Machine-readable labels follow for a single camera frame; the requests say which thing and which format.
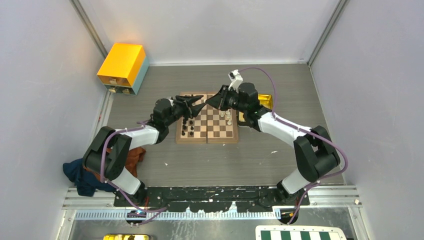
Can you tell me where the orange cloth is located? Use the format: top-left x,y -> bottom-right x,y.
82,146 -> 147,182

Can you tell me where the gold tin tray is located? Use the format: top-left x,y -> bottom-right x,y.
236,93 -> 274,128

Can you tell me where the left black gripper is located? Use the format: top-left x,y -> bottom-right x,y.
164,96 -> 206,127

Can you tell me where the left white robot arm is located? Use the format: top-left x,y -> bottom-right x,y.
82,95 -> 205,207

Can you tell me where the gold tin front edge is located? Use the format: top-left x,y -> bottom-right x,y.
103,233 -> 152,240

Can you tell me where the green white checkered board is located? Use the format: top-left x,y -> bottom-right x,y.
255,225 -> 347,240

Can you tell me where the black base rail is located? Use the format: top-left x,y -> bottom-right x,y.
113,185 -> 305,213

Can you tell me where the dark blue cloth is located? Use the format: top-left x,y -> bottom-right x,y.
62,158 -> 116,197

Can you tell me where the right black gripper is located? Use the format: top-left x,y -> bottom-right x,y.
205,85 -> 248,114

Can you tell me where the wooden chess board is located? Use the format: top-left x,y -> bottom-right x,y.
175,105 -> 239,144

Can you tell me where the yellow teal drawer box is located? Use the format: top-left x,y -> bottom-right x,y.
97,42 -> 150,96

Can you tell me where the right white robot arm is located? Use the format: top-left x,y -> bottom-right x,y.
205,83 -> 341,206

